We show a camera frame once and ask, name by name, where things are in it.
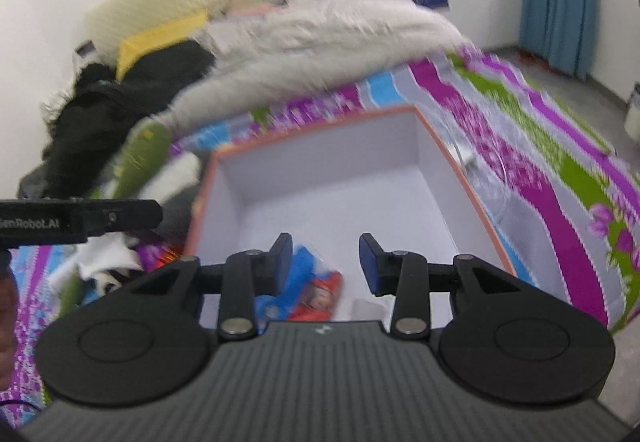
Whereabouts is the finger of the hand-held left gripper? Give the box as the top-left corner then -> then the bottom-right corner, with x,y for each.
82,199 -> 165,238

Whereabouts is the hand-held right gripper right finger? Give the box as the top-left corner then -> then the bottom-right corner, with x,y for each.
359,233 -> 524,341

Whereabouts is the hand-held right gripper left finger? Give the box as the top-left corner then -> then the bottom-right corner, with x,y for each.
117,233 -> 294,342

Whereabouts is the blue red snack packet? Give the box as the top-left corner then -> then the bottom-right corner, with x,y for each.
255,246 -> 344,322

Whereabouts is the pink cardboard box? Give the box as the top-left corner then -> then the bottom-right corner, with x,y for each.
184,105 -> 518,323

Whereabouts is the white sock cloth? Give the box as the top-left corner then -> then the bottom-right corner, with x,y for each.
50,238 -> 146,295

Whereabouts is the red foil packet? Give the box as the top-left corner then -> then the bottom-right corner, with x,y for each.
150,244 -> 189,274

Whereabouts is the green plush scallion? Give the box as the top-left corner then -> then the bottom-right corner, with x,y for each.
100,122 -> 174,201

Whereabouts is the grey white penguin plush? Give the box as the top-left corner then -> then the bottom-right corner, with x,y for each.
150,153 -> 203,235

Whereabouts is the black cloth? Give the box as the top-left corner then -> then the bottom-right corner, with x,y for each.
17,39 -> 216,199

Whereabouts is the yellow pillow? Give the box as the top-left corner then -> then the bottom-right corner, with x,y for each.
116,9 -> 211,83

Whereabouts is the floral striped bed sheet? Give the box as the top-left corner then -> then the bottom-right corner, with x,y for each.
0,44 -> 640,403

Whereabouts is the light grey quilt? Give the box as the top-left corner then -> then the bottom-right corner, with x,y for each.
167,0 -> 473,133

